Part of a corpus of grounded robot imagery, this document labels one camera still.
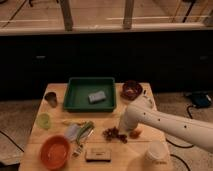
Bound grey cloth piece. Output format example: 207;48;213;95
64;124;80;141

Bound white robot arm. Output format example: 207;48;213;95
119;95;213;153

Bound white plastic cup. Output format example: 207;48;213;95
145;141;167;163

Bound black floor cable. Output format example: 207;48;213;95
165;138;194;149

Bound dark blue floor device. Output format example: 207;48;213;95
186;92;212;108

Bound dark metal cup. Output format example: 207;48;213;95
44;92;58;108

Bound silver fork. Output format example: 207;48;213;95
72;130;93;157

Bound brown wooden block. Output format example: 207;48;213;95
85;148;111;162

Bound yellow banana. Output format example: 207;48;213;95
61;119;86;126

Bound grey blue sponge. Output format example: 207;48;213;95
88;91;106;103

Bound orange red bowl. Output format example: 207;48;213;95
39;135;70;170

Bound bunch of red grapes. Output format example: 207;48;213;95
102;127;127;143

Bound orange peach fruit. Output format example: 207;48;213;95
129;129;142;139

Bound dark maroon bowl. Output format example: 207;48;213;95
121;80;143;100

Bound green handled spatula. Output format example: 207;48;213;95
76;121;94;146

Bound light green cup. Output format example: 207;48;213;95
36;113;51;130

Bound green plastic tray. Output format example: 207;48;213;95
63;77;116;112

